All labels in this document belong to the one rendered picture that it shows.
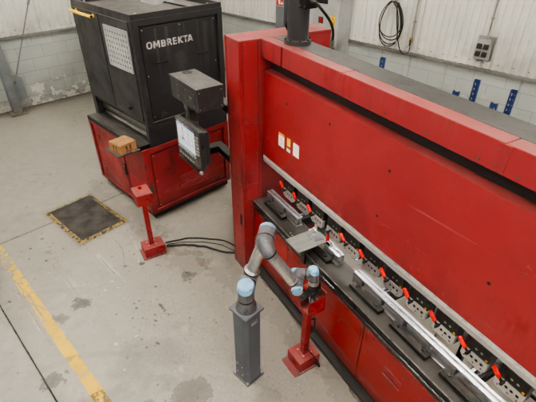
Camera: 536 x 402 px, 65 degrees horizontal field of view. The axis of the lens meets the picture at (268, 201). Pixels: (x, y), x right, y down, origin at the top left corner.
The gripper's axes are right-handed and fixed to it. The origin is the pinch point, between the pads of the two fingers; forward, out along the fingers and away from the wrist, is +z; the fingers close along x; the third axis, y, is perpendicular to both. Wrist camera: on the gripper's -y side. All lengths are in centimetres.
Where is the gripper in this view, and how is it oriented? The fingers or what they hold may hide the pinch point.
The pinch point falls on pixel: (311, 304)
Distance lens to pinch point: 314.6
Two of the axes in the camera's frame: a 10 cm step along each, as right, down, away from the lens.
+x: -5.3, -4.8, 7.0
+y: 8.5, -3.6, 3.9
